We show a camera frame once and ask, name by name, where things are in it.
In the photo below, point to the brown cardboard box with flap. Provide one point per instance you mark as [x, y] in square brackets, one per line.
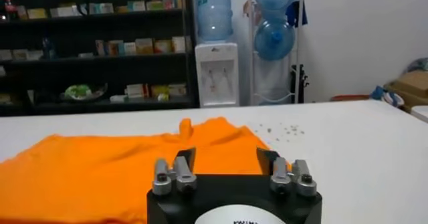
[413, 85]

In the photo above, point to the bowl with green contents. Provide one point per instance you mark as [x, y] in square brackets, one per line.
[78, 92]

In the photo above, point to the cola bottle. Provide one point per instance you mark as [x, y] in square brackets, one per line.
[9, 7]

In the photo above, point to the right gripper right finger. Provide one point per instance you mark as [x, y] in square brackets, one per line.
[279, 170]

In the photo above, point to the scattered grey crumbs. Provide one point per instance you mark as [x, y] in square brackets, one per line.
[287, 130]

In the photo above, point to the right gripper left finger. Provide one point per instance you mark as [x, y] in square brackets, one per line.
[182, 170]

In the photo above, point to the pile of grey clothes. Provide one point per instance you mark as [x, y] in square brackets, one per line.
[418, 65]

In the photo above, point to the small orange box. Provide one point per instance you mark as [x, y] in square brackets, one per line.
[180, 3]

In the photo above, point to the white water dispenser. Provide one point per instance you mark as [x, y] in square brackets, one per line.
[217, 78]

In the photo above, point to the white metal jug rack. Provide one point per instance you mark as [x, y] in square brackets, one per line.
[250, 45]

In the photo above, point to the blue white bag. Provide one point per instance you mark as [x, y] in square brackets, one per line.
[388, 96]

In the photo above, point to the upright blue water jug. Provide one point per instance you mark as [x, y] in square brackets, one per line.
[214, 11]

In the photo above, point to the orange t-shirt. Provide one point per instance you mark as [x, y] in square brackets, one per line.
[83, 178]

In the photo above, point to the black folded tripod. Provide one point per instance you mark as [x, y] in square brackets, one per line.
[298, 83]

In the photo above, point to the black shelving unit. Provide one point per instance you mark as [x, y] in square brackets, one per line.
[100, 71]

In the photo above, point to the dark blue hanging cloth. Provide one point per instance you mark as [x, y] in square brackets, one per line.
[296, 11]

